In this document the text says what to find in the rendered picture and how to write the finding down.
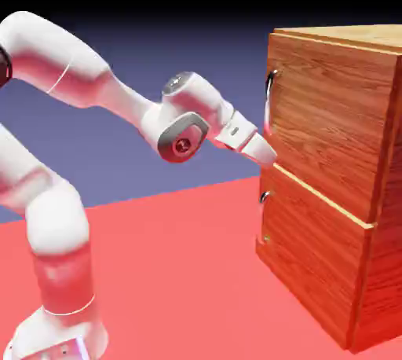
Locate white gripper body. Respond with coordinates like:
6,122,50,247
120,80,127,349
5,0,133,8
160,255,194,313
240,132,278,167

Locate large wooden cabinet door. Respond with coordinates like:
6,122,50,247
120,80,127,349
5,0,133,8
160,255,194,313
265,32,402,225

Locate wooden cabinet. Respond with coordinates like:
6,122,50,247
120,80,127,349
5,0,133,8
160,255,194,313
254,24,402,354

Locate small wooden cabinet door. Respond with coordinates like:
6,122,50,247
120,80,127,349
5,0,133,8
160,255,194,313
255,166,371,351

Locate short curved metal handle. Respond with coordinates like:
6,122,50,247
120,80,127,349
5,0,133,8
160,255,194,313
256,190,273,244

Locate long curved metal handle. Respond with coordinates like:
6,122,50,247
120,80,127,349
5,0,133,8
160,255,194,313
262,69,280,137

